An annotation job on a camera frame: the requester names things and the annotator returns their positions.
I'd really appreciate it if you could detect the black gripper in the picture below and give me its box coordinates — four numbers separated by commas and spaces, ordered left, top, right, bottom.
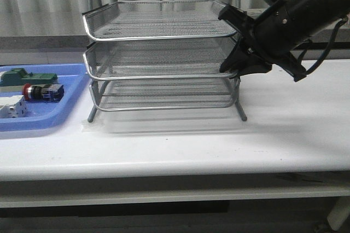
218, 0, 306, 82

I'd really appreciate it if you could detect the silver mesh tray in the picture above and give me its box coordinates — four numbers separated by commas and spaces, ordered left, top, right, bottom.
89, 78, 240, 112
83, 37, 236, 80
83, 0, 236, 42

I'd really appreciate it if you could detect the red emergency push button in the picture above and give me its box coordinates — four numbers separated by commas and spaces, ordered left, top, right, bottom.
22, 83, 65, 102

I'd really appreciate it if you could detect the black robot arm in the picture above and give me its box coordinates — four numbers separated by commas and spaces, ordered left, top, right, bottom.
218, 0, 349, 81

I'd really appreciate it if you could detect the grey stone counter ledge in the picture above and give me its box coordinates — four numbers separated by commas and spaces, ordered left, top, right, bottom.
0, 7, 350, 52

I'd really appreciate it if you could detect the blue plastic tray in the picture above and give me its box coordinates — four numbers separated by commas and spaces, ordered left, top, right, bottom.
1, 63, 89, 132

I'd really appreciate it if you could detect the green terminal block component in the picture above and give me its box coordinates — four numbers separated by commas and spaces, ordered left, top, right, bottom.
1, 68, 58, 87

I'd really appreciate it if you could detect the white circuit breaker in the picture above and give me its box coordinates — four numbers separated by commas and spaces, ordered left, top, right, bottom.
1, 96, 27, 119

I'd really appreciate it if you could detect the grey metal rack frame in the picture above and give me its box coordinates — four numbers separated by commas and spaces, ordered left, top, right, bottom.
83, 0, 247, 121

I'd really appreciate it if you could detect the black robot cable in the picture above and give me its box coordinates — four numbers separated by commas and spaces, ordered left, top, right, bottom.
296, 16, 349, 75

